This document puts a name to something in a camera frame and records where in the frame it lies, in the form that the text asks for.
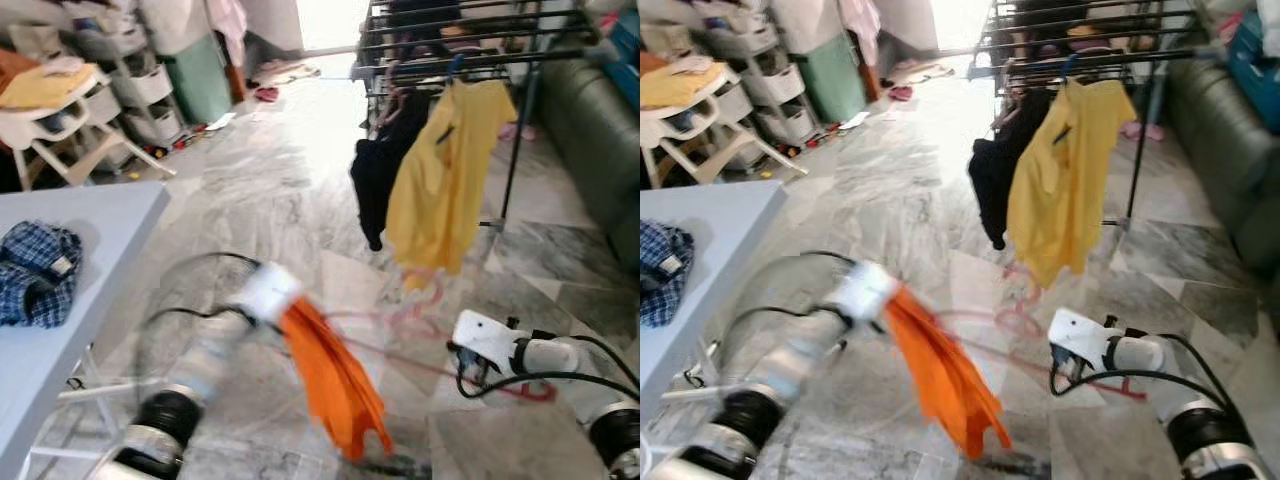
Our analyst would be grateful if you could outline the blue plaid shorts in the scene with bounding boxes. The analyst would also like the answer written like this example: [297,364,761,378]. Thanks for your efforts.
[640,221,697,330]
[0,221,85,330]

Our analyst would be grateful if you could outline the pink plastic hanger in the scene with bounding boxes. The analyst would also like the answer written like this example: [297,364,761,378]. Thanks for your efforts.
[374,84,412,132]
[994,84,1032,132]

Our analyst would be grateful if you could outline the purple chair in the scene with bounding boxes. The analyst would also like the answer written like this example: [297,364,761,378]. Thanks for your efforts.
[1005,0,1121,62]
[384,0,502,62]

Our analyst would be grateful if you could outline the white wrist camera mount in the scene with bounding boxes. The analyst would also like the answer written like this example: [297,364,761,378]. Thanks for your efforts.
[451,309,522,374]
[1047,307,1117,370]
[829,261,902,324]
[231,261,305,327]

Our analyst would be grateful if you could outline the green leather sofa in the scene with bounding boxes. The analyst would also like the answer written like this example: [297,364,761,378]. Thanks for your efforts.
[539,54,641,277]
[1164,49,1280,342]

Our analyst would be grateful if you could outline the black metal drying rack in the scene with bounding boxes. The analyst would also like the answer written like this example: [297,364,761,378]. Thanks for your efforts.
[351,0,612,237]
[974,0,1227,237]

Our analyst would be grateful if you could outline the green laundry bin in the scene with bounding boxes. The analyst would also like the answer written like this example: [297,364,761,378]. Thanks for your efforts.
[159,34,237,127]
[794,34,870,127]

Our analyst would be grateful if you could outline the orange cloth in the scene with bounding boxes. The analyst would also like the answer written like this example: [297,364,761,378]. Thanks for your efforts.
[884,284,1014,462]
[277,295,395,464]

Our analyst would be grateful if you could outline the black shirt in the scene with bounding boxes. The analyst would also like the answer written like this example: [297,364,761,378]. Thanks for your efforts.
[349,87,434,252]
[967,87,1057,252]

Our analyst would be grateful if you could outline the white baby high chair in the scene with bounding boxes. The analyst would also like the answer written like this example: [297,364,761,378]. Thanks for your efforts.
[640,58,810,190]
[0,58,177,192]

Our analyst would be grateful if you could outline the grey folding table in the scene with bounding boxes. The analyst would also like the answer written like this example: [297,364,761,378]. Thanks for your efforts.
[640,179,790,433]
[0,181,172,480]

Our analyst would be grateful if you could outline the white drawer trolley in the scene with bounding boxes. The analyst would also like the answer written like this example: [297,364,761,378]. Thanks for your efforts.
[699,0,822,152]
[74,0,192,152]

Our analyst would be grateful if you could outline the pink towel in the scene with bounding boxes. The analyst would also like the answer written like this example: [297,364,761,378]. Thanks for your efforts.
[837,0,884,67]
[204,0,250,67]

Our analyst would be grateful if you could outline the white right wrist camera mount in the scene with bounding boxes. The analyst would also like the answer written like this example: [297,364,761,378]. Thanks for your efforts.
[1047,307,1117,370]
[451,309,522,374]

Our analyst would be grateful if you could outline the red plastic hanger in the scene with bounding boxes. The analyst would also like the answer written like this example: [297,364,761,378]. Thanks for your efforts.
[934,259,1150,402]
[329,261,557,404]

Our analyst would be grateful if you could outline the yellow polo shirt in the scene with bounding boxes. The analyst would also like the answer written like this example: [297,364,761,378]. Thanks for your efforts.
[1005,77,1140,292]
[385,79,520,292]

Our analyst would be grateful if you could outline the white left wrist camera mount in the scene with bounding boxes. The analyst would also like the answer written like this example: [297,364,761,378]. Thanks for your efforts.
[829,261,902,324]
[231,261,305,327]

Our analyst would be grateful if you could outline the blue storage box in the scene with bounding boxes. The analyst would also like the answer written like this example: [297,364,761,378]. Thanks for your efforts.
[604,9,641,107]
[1224,9,1280,107]

